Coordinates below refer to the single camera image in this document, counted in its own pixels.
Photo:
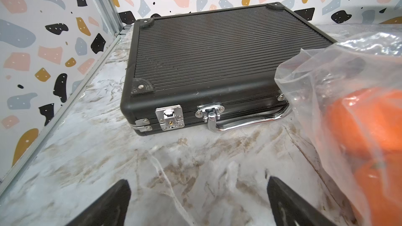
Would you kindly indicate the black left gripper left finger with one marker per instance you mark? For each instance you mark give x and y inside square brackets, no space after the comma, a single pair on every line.
[108,210]

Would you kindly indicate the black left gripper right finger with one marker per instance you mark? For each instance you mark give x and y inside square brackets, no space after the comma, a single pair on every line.
[290,209]

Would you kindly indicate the orange fruit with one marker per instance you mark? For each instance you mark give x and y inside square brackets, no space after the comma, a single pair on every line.
[367,121]
[381,183]

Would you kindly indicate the clear zip-top plastic bag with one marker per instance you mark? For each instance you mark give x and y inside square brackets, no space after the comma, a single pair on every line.
[315,78]

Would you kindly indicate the black ribbed metal briefcase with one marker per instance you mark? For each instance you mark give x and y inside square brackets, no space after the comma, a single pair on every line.
[213,68]

